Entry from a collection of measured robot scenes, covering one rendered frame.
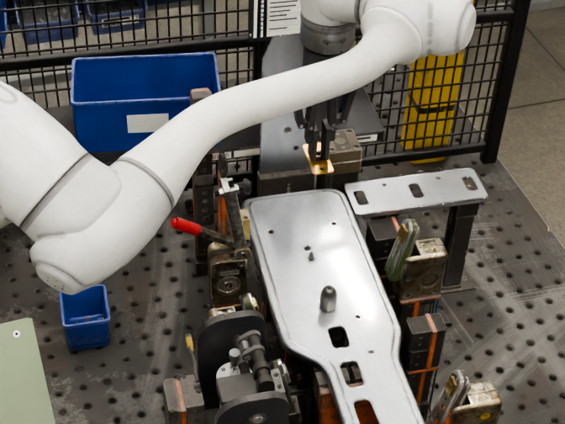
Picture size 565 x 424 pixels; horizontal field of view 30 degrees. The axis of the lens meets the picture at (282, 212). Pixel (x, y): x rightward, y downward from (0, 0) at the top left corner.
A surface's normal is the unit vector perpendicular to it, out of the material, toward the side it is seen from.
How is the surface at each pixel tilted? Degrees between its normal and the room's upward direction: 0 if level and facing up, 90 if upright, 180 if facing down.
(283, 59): 90
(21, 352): 42
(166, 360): 0
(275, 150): 90
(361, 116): 0
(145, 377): 0
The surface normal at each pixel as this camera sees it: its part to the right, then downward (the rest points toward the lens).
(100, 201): 0.48, -0.16
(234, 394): 0.04, -0.74
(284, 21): 0.22, 0.66
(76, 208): 0.31, -0.04
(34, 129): 0.52, -0.51
